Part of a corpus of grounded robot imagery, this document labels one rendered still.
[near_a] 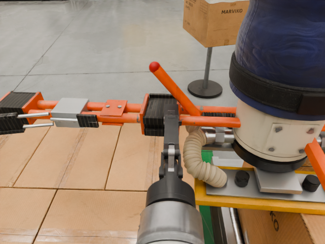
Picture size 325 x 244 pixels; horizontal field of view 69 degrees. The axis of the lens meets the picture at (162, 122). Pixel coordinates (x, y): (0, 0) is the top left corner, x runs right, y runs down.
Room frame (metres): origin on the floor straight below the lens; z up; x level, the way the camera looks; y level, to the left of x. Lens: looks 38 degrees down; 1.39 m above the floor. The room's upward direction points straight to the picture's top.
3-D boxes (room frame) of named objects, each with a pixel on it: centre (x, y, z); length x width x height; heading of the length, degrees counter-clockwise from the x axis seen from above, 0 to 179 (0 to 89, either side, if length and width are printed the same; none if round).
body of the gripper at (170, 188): (0.23, -0.01, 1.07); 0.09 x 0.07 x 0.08; 178
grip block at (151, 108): (0.44, 0.00, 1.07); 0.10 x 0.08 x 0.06; 174
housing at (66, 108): (0.46, 0.22, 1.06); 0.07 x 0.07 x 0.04; 84
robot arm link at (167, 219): (0.16, -0.01, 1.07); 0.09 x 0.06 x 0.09; 88
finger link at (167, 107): (0.39, -0.02, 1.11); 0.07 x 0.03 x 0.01; 178
